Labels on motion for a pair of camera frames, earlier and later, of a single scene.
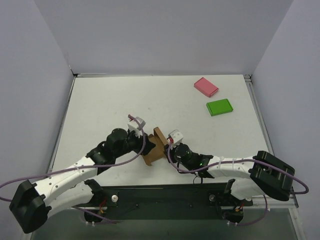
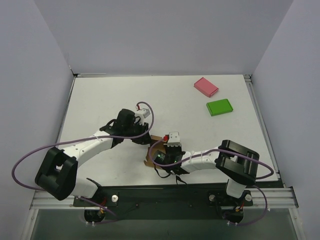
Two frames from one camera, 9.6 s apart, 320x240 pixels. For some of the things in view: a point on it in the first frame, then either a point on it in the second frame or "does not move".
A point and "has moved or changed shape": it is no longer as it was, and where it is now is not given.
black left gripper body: (146, 144) -> (141, 136)
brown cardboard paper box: (158, 152) has moved or changed shape
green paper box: (219, 107) does not move
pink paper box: (206, 87) does not move
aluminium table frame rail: (284, 203) does not move
